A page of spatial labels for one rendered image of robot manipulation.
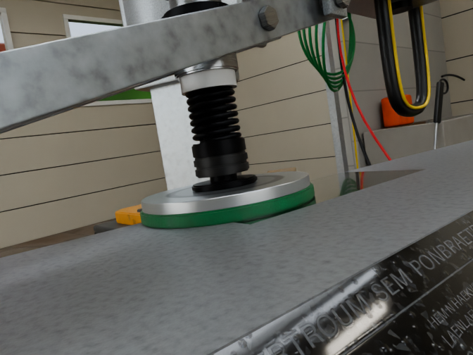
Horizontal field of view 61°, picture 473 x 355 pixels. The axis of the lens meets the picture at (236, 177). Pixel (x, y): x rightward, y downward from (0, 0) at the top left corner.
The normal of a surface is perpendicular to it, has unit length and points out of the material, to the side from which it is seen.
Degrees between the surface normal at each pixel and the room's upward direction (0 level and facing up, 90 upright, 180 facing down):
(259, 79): 90
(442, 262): 45
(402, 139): 90
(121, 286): 0
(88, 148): 90
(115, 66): 90
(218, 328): 0
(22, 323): 0
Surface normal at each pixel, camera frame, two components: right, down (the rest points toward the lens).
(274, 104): -0.70, 0.18
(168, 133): -0.36, 0.14
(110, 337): -0.15, -0.98
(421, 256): 0.33, -0.72
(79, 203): 0.69, -0.04
